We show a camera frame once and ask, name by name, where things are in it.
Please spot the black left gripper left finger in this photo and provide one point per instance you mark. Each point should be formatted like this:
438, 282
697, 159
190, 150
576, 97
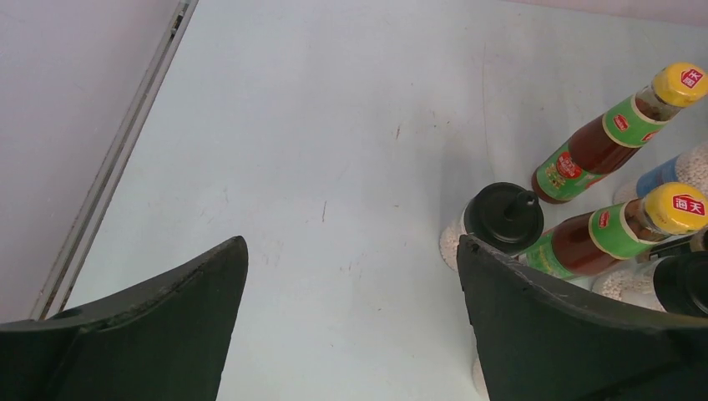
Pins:
166, 338

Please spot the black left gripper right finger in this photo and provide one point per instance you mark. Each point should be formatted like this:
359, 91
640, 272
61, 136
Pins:
542, 338

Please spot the yellow-cap sauce bottle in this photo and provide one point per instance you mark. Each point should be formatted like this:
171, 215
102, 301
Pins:
607, 142
590, 244

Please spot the blue-label silver-lid jar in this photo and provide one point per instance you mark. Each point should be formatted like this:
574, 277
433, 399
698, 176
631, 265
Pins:
689, 167

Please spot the black-spout-lid jar white beads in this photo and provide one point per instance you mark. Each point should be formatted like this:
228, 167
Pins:
504, 215

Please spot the large black-lid jar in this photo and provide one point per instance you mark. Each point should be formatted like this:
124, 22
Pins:
673, 284

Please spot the small black-lid spice jar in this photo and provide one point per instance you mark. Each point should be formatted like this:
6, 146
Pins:
677, 247

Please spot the aluminium corner frame left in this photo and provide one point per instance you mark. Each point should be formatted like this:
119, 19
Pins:
57, 289

